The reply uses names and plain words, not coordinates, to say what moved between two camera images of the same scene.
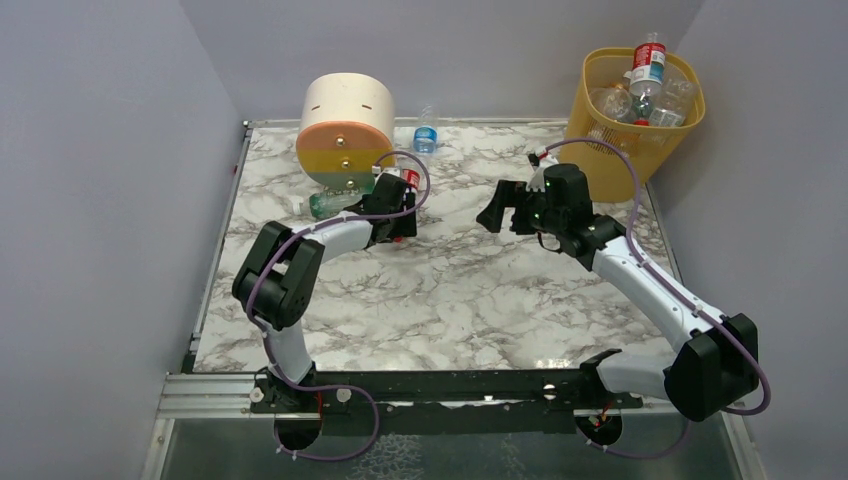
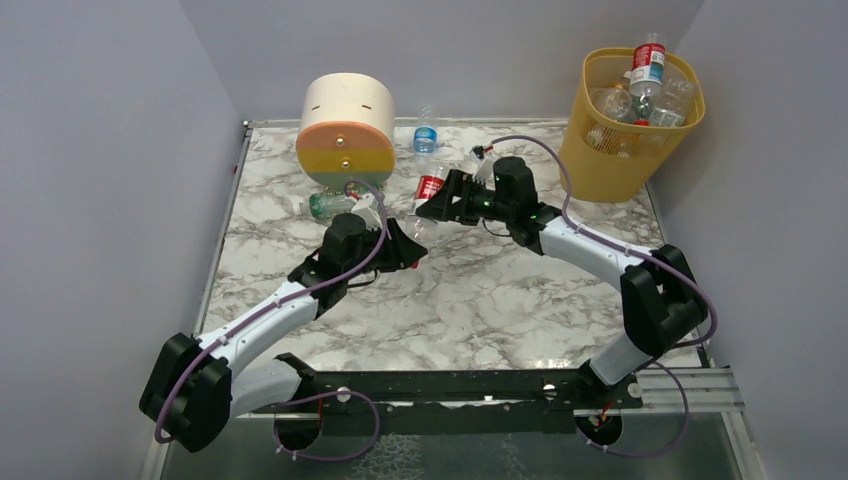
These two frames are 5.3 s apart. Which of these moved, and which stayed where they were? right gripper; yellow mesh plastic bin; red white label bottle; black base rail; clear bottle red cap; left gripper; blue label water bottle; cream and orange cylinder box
Moved: right gripper; red white label bottle; left gripper
Stayed: black base rail; clear bottle red cap; cream and orange cylinder box; yellow mesh plastic bin; blue label water bottle
